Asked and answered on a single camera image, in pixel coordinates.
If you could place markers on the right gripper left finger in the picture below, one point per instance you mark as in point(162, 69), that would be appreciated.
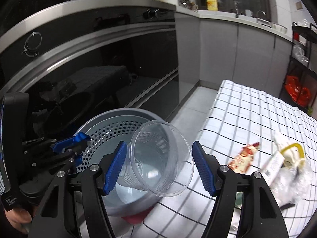
point(56, 215)

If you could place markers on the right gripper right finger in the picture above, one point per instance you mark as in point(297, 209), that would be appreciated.
point(260, 215)

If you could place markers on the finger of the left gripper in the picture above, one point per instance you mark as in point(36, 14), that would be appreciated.
point(63, 145)
point(77, 159)

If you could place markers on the clear plastic cup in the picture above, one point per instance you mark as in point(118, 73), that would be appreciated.
point(158, 160)

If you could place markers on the grey kitchen cabinets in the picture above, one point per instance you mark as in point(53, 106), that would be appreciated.
point(216, 46)

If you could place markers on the person's left hand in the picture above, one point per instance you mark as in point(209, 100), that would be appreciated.
point(19, 218)

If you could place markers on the crumpled clear plastic bag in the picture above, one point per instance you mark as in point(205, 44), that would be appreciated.
point(291, 184)

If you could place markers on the white cardboard box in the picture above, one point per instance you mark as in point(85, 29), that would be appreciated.
point(271, 167)

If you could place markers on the red patterned snack wrapper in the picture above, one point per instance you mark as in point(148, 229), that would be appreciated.
point(243, 160)

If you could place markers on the crumpled white tissue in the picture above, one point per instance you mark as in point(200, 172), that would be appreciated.
point(293, 160)

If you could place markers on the black built-in oven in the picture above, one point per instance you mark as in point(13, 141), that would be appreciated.
point(81, 58)

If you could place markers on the red plastic bag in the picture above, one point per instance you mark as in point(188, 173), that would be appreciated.
point(299, 94)

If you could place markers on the black metal shelf rack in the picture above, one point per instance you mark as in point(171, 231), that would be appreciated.
point(305, 36)

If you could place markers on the clear bag on shelf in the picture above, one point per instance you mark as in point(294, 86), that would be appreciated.
point(299, 54)

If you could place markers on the yellow detergent bottle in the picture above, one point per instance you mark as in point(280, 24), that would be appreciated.
point(212, 5)

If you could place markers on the white bowl on counter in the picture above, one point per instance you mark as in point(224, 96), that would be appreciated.
point(278, 27)

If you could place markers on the white mug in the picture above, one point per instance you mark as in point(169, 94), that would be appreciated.
point(248, 13)

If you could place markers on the chrome sink faucet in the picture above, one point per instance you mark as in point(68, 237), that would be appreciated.
point(236, 6)

